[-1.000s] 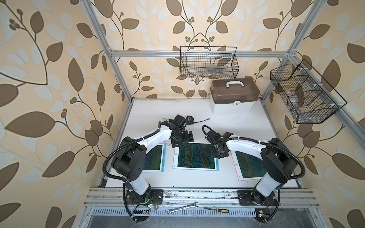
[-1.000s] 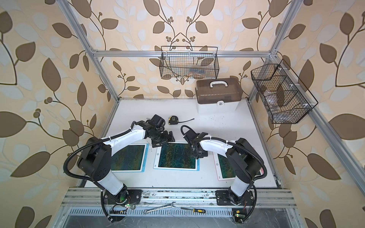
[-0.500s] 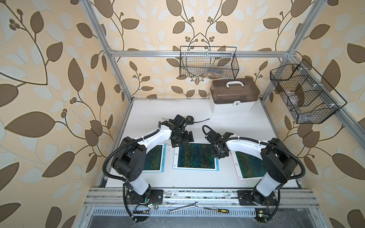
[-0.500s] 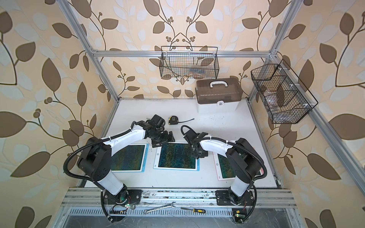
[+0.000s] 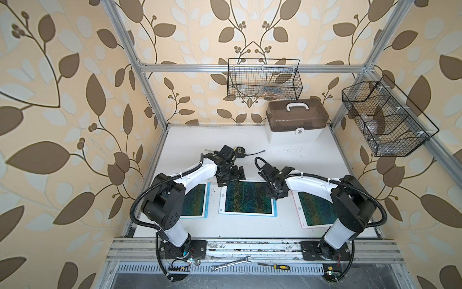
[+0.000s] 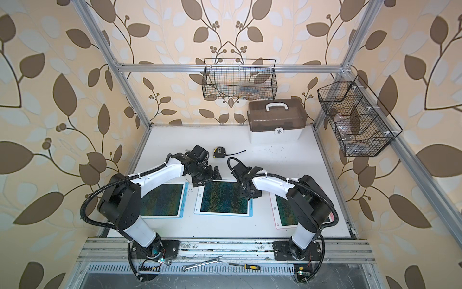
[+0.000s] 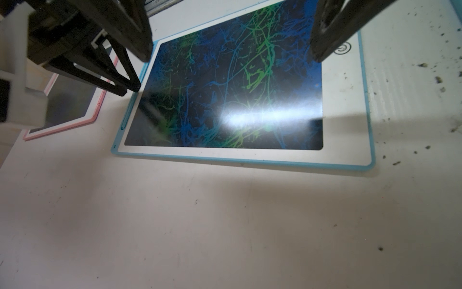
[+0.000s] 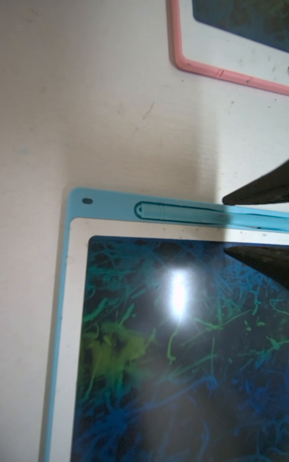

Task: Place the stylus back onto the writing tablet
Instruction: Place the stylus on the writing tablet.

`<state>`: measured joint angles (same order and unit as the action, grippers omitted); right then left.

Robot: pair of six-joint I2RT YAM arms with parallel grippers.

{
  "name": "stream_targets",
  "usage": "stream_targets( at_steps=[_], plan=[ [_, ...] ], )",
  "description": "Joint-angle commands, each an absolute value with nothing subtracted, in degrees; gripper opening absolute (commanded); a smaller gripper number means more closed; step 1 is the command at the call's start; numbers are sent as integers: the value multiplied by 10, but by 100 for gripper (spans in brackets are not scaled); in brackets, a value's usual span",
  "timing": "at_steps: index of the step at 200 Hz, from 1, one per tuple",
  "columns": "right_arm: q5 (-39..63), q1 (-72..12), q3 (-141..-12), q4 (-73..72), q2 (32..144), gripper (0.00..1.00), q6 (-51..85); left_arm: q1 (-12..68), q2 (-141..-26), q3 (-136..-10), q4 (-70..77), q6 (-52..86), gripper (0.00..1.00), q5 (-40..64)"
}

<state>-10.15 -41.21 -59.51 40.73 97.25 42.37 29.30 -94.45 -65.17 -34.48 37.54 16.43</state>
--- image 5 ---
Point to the black wire basket back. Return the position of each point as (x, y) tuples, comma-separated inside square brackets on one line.
[(264, 78)]

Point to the brown lid storage box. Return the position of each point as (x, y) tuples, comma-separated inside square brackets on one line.
[(295, 121)]

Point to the aluminium frame rail front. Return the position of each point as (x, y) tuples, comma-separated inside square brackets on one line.
[(283, 251)]

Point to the black yellow tape measure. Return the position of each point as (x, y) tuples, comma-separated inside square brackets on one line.
[(241, 152)]

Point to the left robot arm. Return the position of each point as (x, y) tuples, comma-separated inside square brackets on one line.
[(160, 206)]

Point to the silver wrench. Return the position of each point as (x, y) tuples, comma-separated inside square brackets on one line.
[(245, 260)]

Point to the pink writing tablet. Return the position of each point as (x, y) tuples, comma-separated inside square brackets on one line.
[(313, 212)]

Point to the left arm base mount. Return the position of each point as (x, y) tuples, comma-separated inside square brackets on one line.
[(192, 249)]

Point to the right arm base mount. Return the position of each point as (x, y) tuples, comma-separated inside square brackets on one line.
[(322, 251)]

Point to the black wire basket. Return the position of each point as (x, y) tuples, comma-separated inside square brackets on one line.
[(393, 123), (264, 78)]

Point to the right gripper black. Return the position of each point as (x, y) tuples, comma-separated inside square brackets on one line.
[(283, 194)]

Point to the black wire basket right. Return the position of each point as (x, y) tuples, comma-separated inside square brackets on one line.
[(393, 123)]

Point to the yellow black screwdriver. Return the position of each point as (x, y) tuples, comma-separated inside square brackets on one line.
[(276, 266)]

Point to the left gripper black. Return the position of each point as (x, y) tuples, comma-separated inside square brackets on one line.
[(236, 176)]

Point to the blue writing tablet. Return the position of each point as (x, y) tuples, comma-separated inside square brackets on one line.
[(247, 198), (196, 202)]

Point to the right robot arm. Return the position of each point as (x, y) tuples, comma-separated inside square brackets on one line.
[(355, 209)]

